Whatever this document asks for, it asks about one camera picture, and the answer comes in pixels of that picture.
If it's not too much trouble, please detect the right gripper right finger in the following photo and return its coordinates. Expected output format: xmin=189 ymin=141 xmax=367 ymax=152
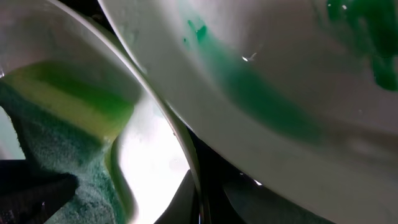
xmin=202 ymin=187 xmax=244 ymax=224

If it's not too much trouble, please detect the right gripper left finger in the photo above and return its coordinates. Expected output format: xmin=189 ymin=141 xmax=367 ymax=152
xmin=155 ymin=170 xmax=199 ymax=224

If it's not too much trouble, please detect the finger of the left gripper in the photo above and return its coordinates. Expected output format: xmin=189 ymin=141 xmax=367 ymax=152
xmin=1 ymin=160 xmax=78 ymax=224

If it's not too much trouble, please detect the white plate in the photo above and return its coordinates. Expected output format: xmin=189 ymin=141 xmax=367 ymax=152
xmin=1 ymin=1 xmax=190 ymax=223

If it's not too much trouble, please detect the green scrubbing sponge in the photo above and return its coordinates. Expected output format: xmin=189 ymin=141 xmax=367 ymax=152
xmin=1 ymin=61 xmax=134 ymax=223

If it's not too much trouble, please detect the mint green plate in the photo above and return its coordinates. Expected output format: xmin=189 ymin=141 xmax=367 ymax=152
xmin=100 ymin=0 xmax=397 ymax=223

